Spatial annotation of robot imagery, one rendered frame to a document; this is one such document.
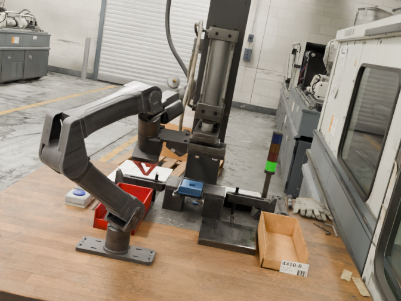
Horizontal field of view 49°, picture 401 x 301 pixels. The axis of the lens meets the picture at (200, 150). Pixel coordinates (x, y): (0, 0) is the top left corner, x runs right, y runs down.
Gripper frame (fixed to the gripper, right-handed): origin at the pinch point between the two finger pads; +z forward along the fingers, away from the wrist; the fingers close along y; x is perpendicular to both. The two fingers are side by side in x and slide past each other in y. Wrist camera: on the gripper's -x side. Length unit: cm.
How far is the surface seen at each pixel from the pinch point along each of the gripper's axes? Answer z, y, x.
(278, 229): 24.6, 7.2, -42.5
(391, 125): 4, 45, -77
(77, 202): 21.0, 0.3, 21.9
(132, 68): 524, 807, 211
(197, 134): 3.5, 22.0, -11.4
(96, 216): 14.3, -8.5, 12.4
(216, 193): 21.2, 14.3, -20.7
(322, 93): 192, 342, -126
